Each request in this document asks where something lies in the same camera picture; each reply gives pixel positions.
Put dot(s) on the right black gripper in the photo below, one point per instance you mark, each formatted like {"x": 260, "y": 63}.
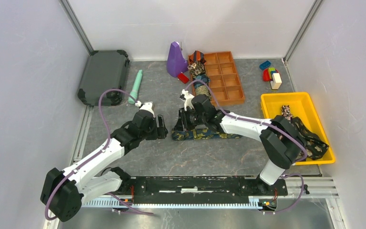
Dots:
{"x": 180, "y": 123}

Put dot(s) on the dark green hard case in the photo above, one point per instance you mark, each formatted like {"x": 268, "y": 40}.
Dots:
{"x": 103, "y": 70}

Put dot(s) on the pink floral dark tie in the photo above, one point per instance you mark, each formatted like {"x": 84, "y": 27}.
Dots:
{"x": 286, "y": 112}

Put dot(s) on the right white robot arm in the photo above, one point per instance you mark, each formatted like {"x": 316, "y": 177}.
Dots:
{"x": 282, "y": 141}

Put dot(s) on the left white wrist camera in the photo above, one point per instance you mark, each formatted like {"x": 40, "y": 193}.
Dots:
{"x": 147, "y": 106}

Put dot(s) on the blue patterned rolled tie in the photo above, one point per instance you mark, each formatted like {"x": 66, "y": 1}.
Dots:
{"x": 200, "y": 78}

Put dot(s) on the purple metronome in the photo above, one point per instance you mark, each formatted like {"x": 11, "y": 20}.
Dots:
{"x": 176, "y": 63}

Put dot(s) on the orange wooden compartment tray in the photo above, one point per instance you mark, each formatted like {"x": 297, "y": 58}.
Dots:
{"x": 225, "y": 86}

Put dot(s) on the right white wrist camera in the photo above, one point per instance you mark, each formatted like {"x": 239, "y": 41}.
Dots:
{"x": 186, "y": 97}

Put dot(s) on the white toy block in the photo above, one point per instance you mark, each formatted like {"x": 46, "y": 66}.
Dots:
{"x": 276, "y": 81}

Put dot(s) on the olive gold rolled tie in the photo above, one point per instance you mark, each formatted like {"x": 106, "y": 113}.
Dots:
{"x": 202, "y": 90}

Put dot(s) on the red block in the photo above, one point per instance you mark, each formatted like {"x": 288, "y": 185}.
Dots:
{"x": 183, "y": 78}

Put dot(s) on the navy yellow floral tie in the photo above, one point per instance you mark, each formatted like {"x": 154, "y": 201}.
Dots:
{"x": 200, "y": 134}

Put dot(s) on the black gold floral tie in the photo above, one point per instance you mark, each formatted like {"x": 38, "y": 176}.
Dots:
{"x": 316, "y": 148}

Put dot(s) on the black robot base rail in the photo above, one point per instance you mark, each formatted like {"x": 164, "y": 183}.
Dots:
{"x": 198, "y": 190}

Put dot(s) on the brown floral rolled tie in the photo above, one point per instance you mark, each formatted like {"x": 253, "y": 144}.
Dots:
{"x": 196, "y": 68}

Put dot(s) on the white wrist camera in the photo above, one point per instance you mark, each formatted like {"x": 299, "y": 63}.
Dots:
{"x": 147, "y": 106}
{"x": 186, "y": 97}

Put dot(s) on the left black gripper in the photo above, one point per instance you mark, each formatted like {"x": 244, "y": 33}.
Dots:
{"x": 159, "y": 132}

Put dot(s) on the mint green flashlight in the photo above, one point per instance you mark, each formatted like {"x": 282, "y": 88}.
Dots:
{"x": 135, "y": 89}

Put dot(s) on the orange navy striped rolled tie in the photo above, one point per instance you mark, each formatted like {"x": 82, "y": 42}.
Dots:
{"x": 197, "y": 56}

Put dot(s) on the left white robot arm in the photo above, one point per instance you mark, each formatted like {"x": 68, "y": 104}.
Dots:
{"x": 65, "y": 191}

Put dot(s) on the blue toy brick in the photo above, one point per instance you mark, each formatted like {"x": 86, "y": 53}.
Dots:
{"x": 265, "y": 65}

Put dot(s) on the yellow plastic bin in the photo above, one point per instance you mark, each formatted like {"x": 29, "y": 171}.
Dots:
{"x": 301, "y": 106}

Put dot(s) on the colourful toy block stack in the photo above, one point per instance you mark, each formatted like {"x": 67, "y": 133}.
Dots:
{"x": 268, "y": 74}

